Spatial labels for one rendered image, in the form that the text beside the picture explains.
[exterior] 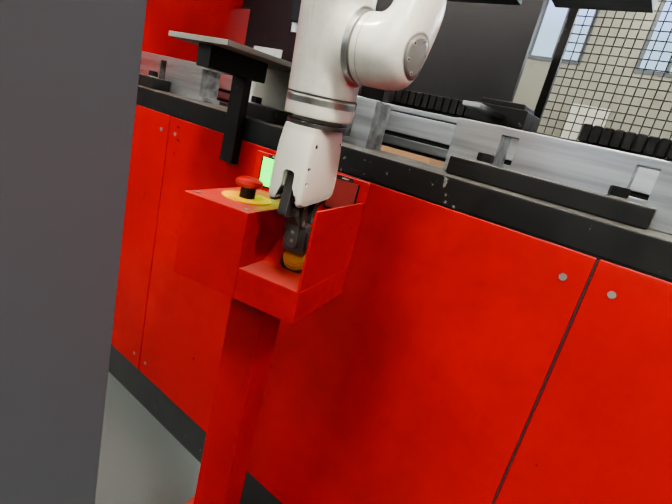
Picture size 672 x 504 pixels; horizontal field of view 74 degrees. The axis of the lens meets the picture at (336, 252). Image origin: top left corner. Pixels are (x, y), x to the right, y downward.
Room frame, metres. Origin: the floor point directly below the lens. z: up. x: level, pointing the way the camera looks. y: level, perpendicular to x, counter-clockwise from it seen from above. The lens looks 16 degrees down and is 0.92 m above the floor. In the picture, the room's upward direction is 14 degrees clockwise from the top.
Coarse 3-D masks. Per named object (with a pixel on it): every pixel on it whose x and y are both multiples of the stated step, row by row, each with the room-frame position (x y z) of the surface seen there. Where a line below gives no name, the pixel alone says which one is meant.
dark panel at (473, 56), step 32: (256, 0) 1.94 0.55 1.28; (288, 0) 1.84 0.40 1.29; (384, 0) 1.60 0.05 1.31; (544, 0) 1.33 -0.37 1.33; (256, 32) 1.92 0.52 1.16; (288, 32) 1.82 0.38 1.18; (448, 32) 1.46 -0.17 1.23; (480, 32) 1.41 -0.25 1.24; (512, 32) 1.36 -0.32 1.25; (448, 64) 1.45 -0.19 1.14; (480, 64) 1.39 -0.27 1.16; (512, 64) 1.34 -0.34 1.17; (384, 96) 1.55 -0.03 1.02; (448, 96) 1.43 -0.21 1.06; (480, 96) 1.38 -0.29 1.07; (512, 96) 1.33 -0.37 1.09
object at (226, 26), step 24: (168, 0) 1.71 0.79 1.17; (192, 0) 1.79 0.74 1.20; (216, 0) 1.88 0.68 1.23; (240, 0) 1.97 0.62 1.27; (168, 24) 1.72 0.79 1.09; (192, 24) 1.80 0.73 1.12; (216, 24) 1.89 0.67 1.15; (240, 24) 1.99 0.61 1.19; (144, 48) 1.66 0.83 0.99; (168, 48) 1.73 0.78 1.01; (192, 48) 1.82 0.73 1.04
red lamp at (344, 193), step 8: (336, 184) 0.67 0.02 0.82; (344, 184) 0.67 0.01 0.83; (352, 184) 0.66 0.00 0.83; (336, 192) 0.67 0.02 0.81; (344, 192) 0.67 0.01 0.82; (352, 192) 0.66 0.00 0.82; (328, 200) 0.67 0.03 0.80; (336, 200) 0.67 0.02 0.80; (344, 200) 0.67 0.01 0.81; (352, 200) 0.66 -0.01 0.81
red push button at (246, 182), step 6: (240, 180) 0.61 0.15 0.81; (246, 180) 0.61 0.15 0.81; (252, 180) 0.62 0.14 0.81; (258, 180) 0.63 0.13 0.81; (246, 186) 0.61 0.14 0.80; (252, 186) 0.61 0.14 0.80; (258, 186) 0.62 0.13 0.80; (240, 192) 0.62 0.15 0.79; (246, 192) 0.62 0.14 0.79; (252, 192) 0.62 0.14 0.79; (246, 198) 0.62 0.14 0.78; (252, 198) 0.62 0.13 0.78
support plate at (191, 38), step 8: (176, 32) 0.90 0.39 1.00; (184, 40) 0.93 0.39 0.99; (192, 40) 0.88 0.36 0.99; (200, 40) 0.85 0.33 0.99; (208, 40) 0.84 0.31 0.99; (216, 40) 0.83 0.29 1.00; (224, 40) 0.82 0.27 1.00; (224, 48) 0.88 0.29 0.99; (232, 48) 0.84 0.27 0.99; (240, 48) 0.84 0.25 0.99; (248, 48) 0.85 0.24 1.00; (248, 56) 0.93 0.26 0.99; (256, 56) 0.88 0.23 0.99; (264, 56) 0.88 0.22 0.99; (272, 56) 0.90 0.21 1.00; (272, 64) 0.97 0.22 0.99; (280, 64) 0.93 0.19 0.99; (288, 64) 0.94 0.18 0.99
